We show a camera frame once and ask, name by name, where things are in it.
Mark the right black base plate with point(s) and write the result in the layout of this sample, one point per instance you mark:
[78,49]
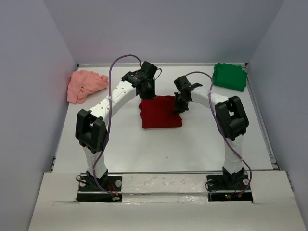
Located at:
[219,191]

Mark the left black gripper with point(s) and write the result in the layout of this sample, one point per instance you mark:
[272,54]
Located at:
[152,94]

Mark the pink t shirt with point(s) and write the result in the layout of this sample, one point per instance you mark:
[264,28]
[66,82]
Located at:
[84,83]

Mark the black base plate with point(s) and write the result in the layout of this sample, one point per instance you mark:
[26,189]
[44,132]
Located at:
[109,192]
[219,191]

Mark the folded green t shirt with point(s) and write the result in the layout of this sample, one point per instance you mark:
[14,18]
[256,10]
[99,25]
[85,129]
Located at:
[229,76]

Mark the dark red t shirt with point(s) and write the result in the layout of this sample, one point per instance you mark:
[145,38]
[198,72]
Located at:
[159,113]

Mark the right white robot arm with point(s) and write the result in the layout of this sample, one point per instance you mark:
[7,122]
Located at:
[232,122]

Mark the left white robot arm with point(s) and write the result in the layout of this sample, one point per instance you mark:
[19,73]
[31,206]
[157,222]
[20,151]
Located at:
[94,125]

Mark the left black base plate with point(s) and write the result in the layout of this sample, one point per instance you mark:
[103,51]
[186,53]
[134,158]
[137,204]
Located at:
[109,192]

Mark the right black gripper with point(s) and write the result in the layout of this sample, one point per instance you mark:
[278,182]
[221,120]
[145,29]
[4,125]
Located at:
[178,108]

